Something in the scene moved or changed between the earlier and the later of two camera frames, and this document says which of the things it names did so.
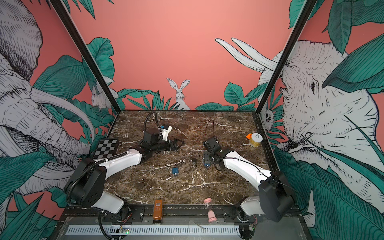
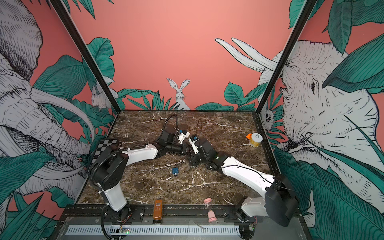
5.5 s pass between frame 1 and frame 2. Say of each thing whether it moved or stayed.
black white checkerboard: stayed
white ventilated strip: stayed
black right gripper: moved
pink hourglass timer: stayed
